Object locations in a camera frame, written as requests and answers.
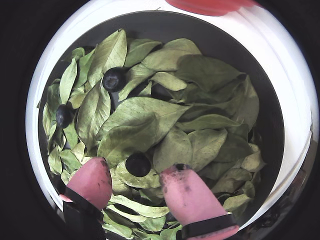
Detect dried green leaf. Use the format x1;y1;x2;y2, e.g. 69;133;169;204
141;37;202;72
174;54;247;101
152;127;193;173
96;96;192;145
87;28;128;88
97;112;160;169
58;57;78;105
187;128;228;173
76;79;112;151

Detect red plastic bowl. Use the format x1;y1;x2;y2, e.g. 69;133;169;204
164;0;261;17

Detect pink covered gripper finger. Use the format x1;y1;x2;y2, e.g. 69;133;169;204
59;157;113;240
159;163;240;240

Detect blueberry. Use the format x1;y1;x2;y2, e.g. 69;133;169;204
125;152;152;178
102;67;127;93
55;104;75;129

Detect heap of dried green leaves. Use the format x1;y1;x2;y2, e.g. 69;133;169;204
41;28;266;240

